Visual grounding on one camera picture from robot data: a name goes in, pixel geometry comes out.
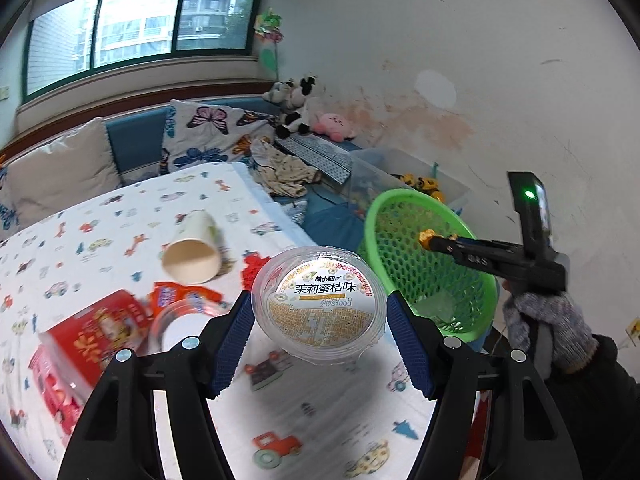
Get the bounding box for pink cookie box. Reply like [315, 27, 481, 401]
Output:
[28, 344, 84, 443]

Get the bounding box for clear round lidded container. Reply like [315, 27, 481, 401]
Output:
[148, 300, 229, 354]

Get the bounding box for white paper cup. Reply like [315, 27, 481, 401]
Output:
[160, 210, 222, 285]

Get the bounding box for clear jelly cup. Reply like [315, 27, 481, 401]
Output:
[252, 246, 387, 365]

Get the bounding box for yellow wrapper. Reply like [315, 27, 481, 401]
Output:
[418, 229, 458, 252]

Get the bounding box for grey knit gloved hand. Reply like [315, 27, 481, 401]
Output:
[502, 282, 598, 380]

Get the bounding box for green plastic basket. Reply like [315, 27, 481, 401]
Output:
[358, 188, 498, 342]

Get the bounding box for red plastic bucket cup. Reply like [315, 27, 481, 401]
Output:
[39, 289, 151, 401]

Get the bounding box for yellow toy excavator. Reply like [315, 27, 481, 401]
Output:
[394, 172, 446, 203]

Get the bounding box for orange snack wrapper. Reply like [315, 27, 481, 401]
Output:
[149, 282, 224, 316]

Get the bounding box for cartoon print table cloth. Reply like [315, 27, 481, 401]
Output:
[1, 165, 434, 479]

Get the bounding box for clear plastic storage bin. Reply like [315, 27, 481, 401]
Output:
[348, 148, 469, 219]

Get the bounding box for blue sofa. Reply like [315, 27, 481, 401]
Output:
[1, 96, 363, 250]

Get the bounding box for red foam fruit net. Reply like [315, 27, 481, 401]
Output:
[241, 250, 271, 292]

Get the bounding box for grey patterned cloth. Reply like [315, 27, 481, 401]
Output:
[276, 133, 352, 184]

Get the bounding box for left butterfly print pillow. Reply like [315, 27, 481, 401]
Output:
[0, 166, 20, 242]

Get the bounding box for butterfly print pillow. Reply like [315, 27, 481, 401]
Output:
[0, 166, 20, 242]
[160, 100, 278, 174]

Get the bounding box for pink plush toy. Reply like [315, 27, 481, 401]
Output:
[312, 113, 357, 143]

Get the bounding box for beige crumpled clothes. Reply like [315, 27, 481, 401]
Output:
[250, 138, 321, 198]

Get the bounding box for beige cushion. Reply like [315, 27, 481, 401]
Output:
[8, 117, 122, 230]

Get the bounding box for black white plush cow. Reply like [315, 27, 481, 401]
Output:
[262, 75, 320, 139]

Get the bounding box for colourful pinwheel decoration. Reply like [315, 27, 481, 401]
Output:
[254, 8, 284, 79]

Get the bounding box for window with green frame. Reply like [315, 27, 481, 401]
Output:
[23, 0, 260, 101]

